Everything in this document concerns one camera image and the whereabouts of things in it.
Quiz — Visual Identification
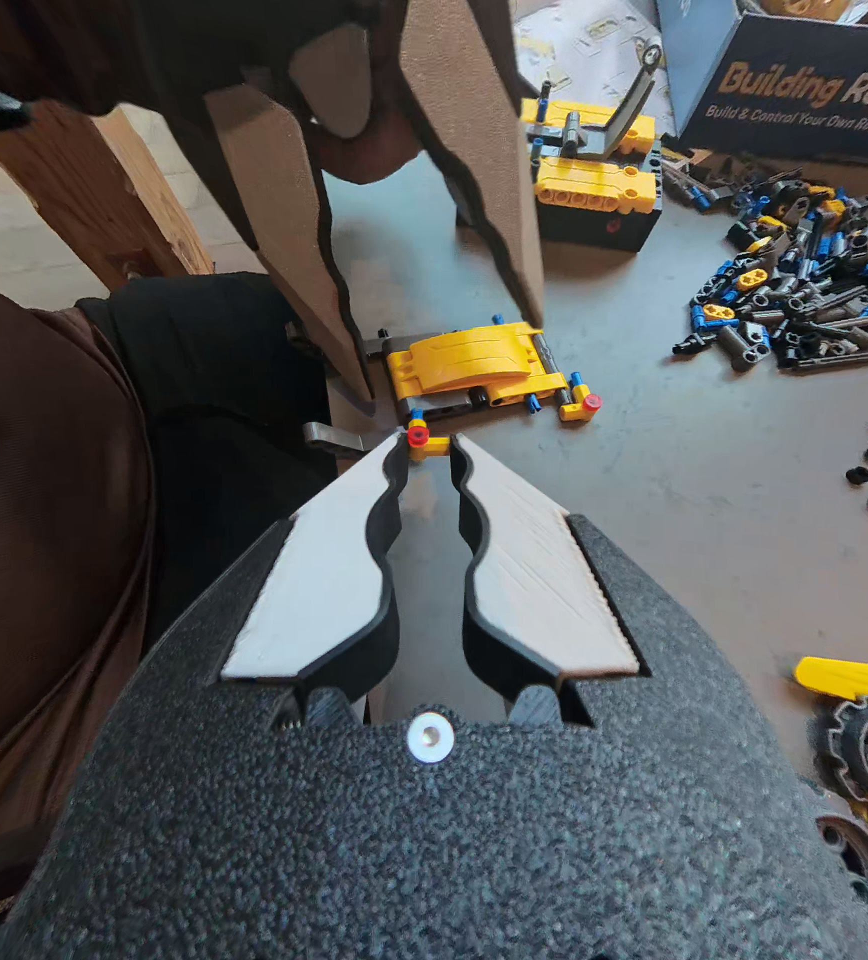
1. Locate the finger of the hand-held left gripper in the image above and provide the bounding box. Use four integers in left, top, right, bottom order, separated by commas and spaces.
397, 0, 546, 328
205, 83, 378, 409

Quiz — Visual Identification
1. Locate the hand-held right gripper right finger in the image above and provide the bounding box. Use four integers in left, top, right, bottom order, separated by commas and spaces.
449, 435, 642, 709

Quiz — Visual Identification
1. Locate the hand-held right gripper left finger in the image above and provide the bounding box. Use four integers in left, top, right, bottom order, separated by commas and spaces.
221, 434, 413, 706

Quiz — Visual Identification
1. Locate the yellow connector with blue pin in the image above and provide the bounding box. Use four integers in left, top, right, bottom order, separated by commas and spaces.
559, 372, 603, 426

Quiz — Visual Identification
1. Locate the yellow and grey brick assembly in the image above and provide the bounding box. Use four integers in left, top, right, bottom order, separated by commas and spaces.
304, 320, 573, 459

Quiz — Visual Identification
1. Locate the grey desk with wooden edge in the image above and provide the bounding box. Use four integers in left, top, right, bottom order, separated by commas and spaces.
307, 0, 868, 960

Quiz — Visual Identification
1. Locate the black and yellow brick block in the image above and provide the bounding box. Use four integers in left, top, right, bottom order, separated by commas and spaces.
521, 42, 663, 253

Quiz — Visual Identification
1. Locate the instruction booklet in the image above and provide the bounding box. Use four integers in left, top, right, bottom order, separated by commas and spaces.
512, 0, 675, 136

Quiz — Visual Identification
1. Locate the yellow curved panel piece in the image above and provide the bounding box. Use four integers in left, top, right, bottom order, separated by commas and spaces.
794, 656, 868, 706

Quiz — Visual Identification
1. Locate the blue cardboard kit box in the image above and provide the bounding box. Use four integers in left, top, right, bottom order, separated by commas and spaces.
656, 0, 868, 166

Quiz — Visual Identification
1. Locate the pile of blue grey connectors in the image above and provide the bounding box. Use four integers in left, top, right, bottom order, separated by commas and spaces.
671, 143, 868, 373

